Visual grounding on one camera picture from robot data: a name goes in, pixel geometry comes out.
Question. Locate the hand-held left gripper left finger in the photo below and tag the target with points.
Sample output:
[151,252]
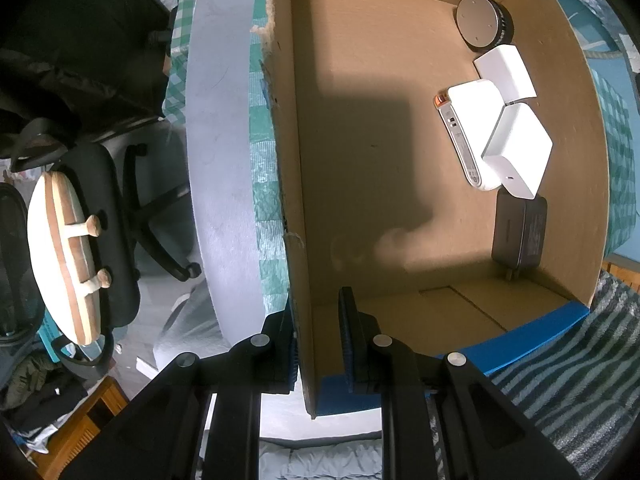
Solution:
[280,355]

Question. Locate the white cube charger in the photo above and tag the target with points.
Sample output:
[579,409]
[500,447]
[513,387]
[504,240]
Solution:
[517,150]
[505,75]

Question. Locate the pile of clothes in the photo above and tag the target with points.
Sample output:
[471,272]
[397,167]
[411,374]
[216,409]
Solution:
[35,395]

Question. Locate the white oval power bank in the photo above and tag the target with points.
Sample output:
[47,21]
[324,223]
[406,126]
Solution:
[470,120]

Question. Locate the white round table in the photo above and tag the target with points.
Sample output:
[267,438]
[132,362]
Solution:
[220,160]

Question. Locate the striped wooden board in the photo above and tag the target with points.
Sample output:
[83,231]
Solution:
[55,250]

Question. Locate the black power adapter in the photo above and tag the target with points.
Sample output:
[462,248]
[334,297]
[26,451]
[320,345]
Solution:
[520,230]

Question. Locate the black bag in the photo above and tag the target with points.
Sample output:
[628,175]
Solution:
[75,50]

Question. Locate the blue cardboard box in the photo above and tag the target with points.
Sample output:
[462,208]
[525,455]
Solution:
[375,160]

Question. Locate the black office chair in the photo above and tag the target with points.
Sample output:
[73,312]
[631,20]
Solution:
[125,270]

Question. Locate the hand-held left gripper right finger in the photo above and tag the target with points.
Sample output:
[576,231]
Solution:
[348,340]

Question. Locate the round black speaker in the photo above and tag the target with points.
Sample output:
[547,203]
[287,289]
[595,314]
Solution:
[480,17]

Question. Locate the green checkered tablecloth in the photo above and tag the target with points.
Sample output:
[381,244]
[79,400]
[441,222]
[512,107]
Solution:
[267,200]

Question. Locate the wooden cabinet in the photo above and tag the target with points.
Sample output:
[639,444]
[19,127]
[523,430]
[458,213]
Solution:
[85,430]

